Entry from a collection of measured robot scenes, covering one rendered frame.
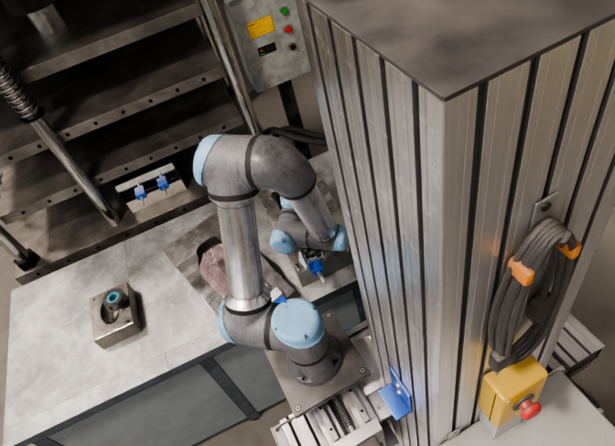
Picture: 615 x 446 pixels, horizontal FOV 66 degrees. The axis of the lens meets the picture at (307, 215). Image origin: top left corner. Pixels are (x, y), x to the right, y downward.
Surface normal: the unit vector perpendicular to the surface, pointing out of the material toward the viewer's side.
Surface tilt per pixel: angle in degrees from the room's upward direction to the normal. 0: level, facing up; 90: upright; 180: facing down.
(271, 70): 90
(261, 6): 90
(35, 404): 0
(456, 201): 90
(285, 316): 8
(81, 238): 0
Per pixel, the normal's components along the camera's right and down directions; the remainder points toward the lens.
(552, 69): 0.43, 0.61
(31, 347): -0.20, -0.65
